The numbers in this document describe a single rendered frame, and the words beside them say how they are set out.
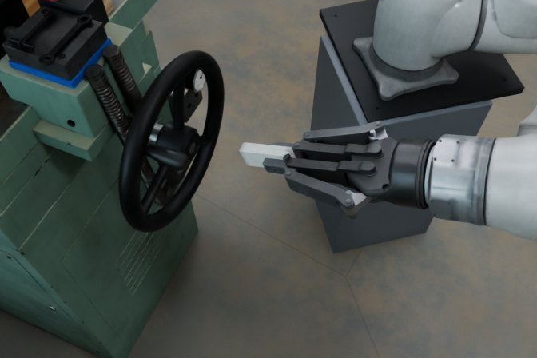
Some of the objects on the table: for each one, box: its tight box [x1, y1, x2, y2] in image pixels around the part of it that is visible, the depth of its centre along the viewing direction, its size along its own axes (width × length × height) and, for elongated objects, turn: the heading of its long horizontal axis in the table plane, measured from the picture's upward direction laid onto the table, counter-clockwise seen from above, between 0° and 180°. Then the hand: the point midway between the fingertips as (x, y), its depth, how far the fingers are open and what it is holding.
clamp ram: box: [0, 0, 30, 60], centre depth 75 cm, size 9×8×9 cm
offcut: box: [83, 0, 113, 15], centre depth 84 cm, size 4×4×3 cm
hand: (268, 156), depth 66 cm, fingers closed
